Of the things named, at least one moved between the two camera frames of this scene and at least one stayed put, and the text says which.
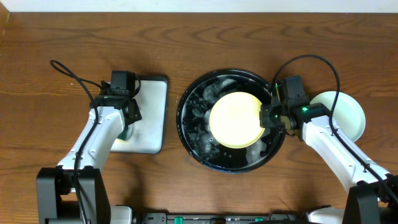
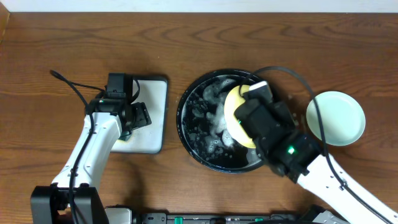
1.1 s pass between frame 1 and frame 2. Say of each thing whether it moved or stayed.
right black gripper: moved
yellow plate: moved
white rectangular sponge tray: stayed
